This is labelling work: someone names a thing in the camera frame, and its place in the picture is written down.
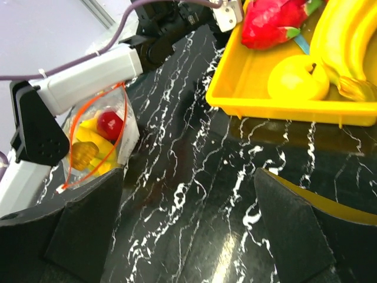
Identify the yellow pear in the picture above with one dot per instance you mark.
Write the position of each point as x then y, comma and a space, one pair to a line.
298, 78

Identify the red apple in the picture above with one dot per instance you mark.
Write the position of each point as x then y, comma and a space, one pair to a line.
109, 125

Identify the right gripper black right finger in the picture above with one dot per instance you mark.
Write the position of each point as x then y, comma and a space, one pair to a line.
312, 238

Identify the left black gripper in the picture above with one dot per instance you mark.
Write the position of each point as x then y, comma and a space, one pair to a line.
163, 23

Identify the pink dragon fruit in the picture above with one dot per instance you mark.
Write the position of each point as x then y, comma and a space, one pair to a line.
268, 23

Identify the yellow plastic fruit tray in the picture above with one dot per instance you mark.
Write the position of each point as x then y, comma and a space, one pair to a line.
239, 85

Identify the clear zip bag orange zipper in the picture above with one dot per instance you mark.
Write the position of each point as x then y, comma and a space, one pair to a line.
115, 99

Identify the yellow banana bunch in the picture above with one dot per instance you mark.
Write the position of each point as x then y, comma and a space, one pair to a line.
339, 44
90, 150

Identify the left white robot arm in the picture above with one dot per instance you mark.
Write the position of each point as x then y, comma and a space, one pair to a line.
39, 143

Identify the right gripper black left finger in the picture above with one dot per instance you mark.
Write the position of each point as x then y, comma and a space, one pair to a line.
64, 239

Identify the yellow banana bunch in tray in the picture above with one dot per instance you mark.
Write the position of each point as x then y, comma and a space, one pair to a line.
339, 44

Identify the aluminium frame rail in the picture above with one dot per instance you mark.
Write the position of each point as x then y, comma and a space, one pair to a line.
99, 13

